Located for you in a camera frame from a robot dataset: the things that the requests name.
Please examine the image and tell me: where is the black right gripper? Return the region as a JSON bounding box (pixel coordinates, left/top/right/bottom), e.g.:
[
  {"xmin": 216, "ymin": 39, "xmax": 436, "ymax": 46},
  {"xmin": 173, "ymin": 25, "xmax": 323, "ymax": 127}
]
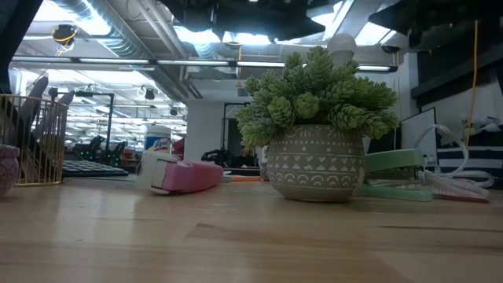
[{"xmin": 369, "ymin": 0, "xmax": 453, "ymax": 50}]

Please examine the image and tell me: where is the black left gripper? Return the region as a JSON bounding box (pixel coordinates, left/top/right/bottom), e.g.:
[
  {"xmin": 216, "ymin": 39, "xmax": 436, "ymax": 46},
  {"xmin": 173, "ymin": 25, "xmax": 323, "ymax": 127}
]
[{"xmin": 215, "ymin": 0, "xmax": 327, "ymax": 42}]

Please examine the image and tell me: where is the white lightbulb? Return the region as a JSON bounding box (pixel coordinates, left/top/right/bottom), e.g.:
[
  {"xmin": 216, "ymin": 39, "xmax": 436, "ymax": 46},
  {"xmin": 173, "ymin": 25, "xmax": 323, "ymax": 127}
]
[{"xmin": 326, "ymin": 32, "xmax": 358, "ymax": 68}]

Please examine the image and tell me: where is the white board panel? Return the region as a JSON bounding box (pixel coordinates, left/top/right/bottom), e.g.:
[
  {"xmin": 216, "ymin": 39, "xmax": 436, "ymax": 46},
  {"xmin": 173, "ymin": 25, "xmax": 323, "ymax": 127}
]
[{"xmin": 399, "ymin": 106, "xmax": 439, "ymax": 158}]

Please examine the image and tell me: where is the person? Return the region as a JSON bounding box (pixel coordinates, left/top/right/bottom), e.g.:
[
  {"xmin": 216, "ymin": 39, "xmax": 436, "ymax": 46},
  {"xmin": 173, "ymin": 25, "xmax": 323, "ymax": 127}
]
[{"xmin": 230, "ymin": 147, "xmax": 259, "ymax": 169}]

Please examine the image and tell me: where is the mint green stapler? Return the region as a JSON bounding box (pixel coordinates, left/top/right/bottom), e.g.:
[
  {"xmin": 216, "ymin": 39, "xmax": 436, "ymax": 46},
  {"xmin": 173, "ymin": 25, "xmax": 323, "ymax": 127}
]
[{"xmin": 359, "ymin": 148, "xmax": 435, "ymax": 202}]

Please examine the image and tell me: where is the green plant in grey pot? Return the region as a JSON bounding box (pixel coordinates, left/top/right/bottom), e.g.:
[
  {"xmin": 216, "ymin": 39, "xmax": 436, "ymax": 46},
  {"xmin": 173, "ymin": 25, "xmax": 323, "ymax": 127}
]
[{"xmin": 234, "ymin": 46, "xmax": 401, "ymax": 203}]

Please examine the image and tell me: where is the long ceiling light bar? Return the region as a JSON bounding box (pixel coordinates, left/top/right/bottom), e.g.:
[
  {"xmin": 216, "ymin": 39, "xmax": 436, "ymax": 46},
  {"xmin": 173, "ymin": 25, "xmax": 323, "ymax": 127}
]
[{"xmin": 11, "ymin": 54, "xmax": 398, "ymax": 74}]

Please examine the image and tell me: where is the Lysol wipes canister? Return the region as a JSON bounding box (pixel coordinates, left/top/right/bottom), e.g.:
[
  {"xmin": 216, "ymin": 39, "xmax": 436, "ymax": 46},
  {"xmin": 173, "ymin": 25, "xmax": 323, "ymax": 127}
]
[{"xmin": 144, "ymin": 125, "xmax": 173, "ymax": 155}]

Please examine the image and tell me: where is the black white striped box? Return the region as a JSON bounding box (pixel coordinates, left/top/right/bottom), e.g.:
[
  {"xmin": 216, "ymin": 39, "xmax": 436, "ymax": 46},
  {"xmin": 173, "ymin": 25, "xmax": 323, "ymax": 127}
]
[{"xmin": 437, "ymin": 145, "xmax": 503, "ymax": 175}]

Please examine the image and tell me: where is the pink white handheld device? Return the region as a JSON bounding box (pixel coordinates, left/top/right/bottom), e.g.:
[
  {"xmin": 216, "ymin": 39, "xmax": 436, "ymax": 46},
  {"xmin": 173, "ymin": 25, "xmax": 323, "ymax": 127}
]
[{"xmin": 134, "ymin": 150, "xmax": 225, "ymax": 197}]

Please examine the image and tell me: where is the dark pen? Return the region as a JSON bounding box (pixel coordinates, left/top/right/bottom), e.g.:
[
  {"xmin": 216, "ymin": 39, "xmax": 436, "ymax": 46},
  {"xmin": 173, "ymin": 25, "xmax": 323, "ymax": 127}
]
[
  {"xmin": 33, "ymin": 90, "xmax": 75, "ymax": 142},
  {"xmin": 17, "ymin": 76, "xmax": 50, "ymax": 142}
]

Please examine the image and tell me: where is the black calculator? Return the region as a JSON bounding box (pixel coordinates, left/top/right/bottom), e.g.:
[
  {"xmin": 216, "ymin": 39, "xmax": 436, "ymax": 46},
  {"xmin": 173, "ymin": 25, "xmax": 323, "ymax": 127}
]
[{"xmin": 62, "ymin": 160, "xmax": 130, "ymax": 178}]

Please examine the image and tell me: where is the purple patterned jar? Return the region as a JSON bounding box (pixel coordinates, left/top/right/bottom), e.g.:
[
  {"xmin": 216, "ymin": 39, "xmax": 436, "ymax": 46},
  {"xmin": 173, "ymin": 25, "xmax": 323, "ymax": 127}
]
[{"xmin": 0, "ymin": 144, "xmax": 20, "ymax": 200}]

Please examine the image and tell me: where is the yellow cable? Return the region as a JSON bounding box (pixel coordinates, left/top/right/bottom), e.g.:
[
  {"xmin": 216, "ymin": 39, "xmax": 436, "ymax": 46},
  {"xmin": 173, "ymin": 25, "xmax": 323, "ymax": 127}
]
[{"xmin": 462, "ymin": 19, "xmax": 479, "ymax": 149}]

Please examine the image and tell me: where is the clear bag with white cord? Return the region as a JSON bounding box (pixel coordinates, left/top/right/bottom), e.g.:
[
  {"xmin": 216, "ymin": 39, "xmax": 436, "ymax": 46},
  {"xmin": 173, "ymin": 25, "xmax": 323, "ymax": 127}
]
[{"xmin": 412, "ymin": 123, "xmax": 495, "ymax": 204}]

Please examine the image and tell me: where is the black stand frame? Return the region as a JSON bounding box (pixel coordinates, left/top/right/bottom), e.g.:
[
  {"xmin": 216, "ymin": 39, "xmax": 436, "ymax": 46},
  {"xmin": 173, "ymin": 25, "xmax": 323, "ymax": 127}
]
[{"xmin": 74, "ymin": 90, "xmax": 116, "ymax": 156}]

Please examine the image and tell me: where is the black yellow cable reel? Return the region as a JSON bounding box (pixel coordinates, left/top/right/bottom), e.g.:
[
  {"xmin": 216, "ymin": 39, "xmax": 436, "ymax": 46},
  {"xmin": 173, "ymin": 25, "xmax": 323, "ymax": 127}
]
[{"xmin": 52, "ymin": 24, "xmax": 79, "ymax": 47}]

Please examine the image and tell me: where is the gold wire pen cup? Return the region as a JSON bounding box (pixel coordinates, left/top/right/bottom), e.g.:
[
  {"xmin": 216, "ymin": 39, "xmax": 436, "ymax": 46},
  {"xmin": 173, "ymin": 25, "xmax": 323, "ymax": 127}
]
[{"xmin": 0, "ymin": 95, "xmax": 70, "ymax": 188}]

